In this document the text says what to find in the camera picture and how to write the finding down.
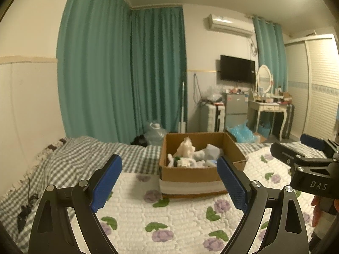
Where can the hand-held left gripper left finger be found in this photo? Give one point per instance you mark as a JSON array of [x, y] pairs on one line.
[[106, 184]]

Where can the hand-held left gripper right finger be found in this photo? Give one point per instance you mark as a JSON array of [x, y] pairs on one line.
[[233, 186]]

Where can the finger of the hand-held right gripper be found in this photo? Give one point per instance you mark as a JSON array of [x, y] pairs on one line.
[[312, 140], [284, 153]]

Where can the light blue grey sock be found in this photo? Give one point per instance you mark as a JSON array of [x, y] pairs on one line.
[[213, 152]]

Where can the brown cardboard box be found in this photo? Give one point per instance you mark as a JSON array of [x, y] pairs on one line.
[[190, 176]]

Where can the white sock with blue trim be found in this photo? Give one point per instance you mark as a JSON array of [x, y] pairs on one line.
[[186, 162]]

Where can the cream sock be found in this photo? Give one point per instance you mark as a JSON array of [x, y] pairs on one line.
[[186, 148]]

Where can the small white sock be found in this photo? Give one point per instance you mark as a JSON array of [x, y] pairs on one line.
[[172, 161]]

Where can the person's right hand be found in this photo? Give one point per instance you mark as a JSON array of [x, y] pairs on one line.
[[316, 207]]

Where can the blue basket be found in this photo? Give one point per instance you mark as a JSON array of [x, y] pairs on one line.
[[264, 129]]

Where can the grey checkered bed sheet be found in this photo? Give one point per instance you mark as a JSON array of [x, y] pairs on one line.
[[79, 161]]

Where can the blue bubble wrap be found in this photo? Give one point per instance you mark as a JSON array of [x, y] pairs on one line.
[[242, 133]]

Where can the white dressing table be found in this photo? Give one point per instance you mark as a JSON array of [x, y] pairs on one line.
[[266, 107]]

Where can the white louvered wardrobe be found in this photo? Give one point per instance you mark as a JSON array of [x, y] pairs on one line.
[[312, 90]]

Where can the dark bag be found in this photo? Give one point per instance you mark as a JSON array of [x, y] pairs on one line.
[[139, 140]]

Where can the silver mini fridge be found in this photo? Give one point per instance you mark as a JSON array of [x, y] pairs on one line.
[[234, 108]]

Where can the white floral quilt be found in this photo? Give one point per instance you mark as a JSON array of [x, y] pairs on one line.
[[172, 217]]

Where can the clear water jug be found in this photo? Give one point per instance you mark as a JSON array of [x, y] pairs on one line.
[[155, 135]]

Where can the light grey suitcase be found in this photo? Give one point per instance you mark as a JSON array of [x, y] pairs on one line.
[[210, 116]]

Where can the white oval mirror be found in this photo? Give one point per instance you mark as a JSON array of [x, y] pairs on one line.
[[264, 77]]

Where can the clear plastic bags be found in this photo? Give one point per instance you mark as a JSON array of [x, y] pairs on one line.
[[213, 95]]

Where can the narrow teal curtain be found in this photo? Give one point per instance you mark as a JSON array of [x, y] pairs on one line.
[[270, 55]]

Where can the wide teal curtain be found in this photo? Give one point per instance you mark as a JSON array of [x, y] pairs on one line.
[[95, 66]]

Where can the teal corner curtain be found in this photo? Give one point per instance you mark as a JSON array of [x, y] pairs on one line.
[[159, 68]]

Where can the white air conditioner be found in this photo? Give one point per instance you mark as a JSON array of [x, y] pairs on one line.
[[229, 25]]

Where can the black wall television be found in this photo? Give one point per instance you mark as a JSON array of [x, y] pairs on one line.
[[237, 68]]

